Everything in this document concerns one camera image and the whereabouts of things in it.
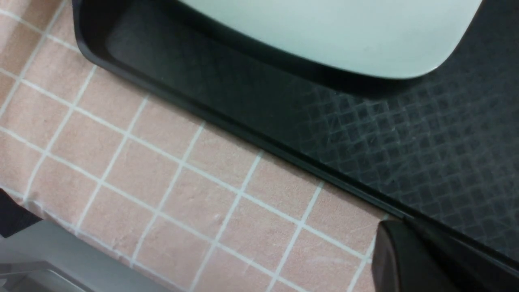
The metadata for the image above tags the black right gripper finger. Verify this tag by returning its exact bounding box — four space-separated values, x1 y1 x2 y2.
371 219 519 292

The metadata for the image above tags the large white square plate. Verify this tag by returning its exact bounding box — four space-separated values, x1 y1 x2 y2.
180 0 482 79

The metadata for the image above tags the black plastic serving tray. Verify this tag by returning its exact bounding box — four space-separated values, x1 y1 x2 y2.
71 0 519 266

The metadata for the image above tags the pink checkered tablecloth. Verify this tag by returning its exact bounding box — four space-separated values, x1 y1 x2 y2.
0 0 387 292

